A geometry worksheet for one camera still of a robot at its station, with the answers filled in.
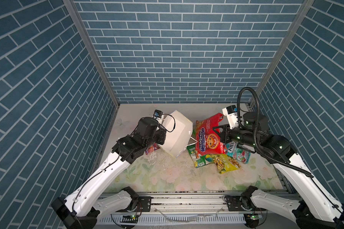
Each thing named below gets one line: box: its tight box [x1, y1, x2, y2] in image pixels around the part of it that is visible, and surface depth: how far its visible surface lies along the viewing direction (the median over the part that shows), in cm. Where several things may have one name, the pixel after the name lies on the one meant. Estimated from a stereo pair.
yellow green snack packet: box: [212, 153, 241, 175], surface depth 88 cm
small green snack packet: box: [214, 153, 225, 174], surface depth 88 cm
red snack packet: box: [195, 112, 226, 157], surface depth 68 cm
